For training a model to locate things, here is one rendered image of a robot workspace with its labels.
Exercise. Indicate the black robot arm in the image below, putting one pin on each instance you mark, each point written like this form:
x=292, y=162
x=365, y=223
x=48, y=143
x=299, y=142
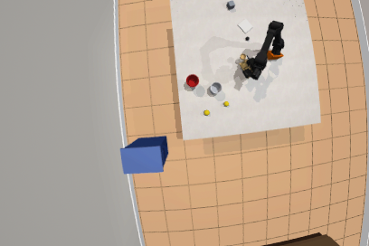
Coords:
x=260, y=61

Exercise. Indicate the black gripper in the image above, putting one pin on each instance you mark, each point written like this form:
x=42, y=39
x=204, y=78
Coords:
x=247, y=72

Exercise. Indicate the red plastic cup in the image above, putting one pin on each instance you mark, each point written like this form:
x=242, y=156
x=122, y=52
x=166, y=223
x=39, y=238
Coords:
x=192, y=80

